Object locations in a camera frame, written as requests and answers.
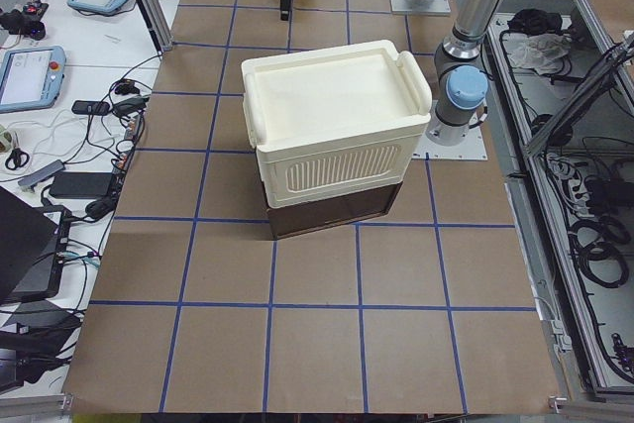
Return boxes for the black power brick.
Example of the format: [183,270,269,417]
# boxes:
[50,171,113,199]

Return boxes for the black phone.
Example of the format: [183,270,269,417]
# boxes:
[71,100,111,116]

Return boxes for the black laptop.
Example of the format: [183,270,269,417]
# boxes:
[1,189,70,304]

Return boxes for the white power strip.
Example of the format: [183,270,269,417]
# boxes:
[547,154,592,218]

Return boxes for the grey usb hub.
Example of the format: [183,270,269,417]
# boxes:
[18,159,65,191]

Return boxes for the lower blue teach pendant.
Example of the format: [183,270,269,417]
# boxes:
[1,46,66,114]

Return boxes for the black cloth bundle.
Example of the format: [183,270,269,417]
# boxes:
[507,9,563,36]

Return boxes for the coiled black cables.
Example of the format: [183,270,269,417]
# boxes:
[567,217,631,290]

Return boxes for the cream plastic drawer cabinet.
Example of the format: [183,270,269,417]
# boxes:
[241,40,432,208]

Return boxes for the dark brown base box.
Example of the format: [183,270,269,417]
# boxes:
[264,182,403,240]

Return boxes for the white crumpled cloth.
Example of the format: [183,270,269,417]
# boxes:
[509,33,571,75]

